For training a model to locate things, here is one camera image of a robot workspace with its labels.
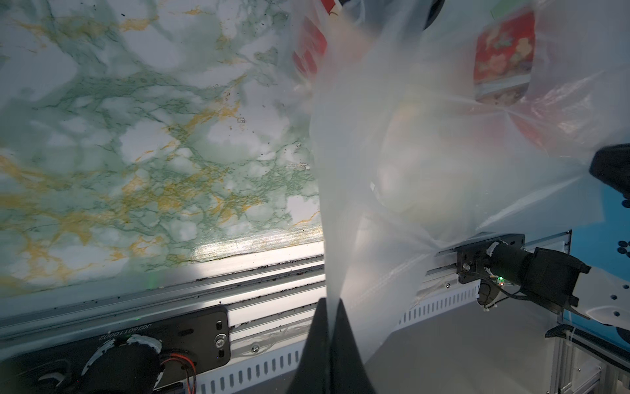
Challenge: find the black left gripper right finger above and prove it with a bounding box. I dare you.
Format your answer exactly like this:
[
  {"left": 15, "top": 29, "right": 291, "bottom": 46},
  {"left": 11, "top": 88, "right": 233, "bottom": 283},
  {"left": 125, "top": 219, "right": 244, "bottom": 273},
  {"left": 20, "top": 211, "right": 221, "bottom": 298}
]
[{"left": 331, "top": 300, "right": 376, "bottom": 394}]

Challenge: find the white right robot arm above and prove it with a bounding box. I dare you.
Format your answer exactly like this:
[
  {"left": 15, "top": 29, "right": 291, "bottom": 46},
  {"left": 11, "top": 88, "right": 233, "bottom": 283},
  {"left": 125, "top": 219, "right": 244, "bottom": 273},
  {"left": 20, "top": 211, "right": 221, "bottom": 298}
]
[{"left": 454, "top": 144, "right": 629, "bottom": 354}]

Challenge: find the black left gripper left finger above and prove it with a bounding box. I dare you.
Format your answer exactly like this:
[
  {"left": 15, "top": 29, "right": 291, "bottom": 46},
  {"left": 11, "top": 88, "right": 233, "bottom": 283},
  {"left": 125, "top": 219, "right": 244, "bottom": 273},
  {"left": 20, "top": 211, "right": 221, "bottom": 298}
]
[{"left": 287, "top": 298, "right": 331, "bottom": 394}]

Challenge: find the red cup black lid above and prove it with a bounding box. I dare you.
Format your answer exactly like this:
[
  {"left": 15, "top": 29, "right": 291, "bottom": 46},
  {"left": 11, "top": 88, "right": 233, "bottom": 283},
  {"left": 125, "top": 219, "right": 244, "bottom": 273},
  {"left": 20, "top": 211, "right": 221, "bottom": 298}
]
[
  {"left": 473, "top": 7, "right": 536, "bottom": 107},
  {"left": 290, "top": 0, "right": 342, "bottom": 80}
]

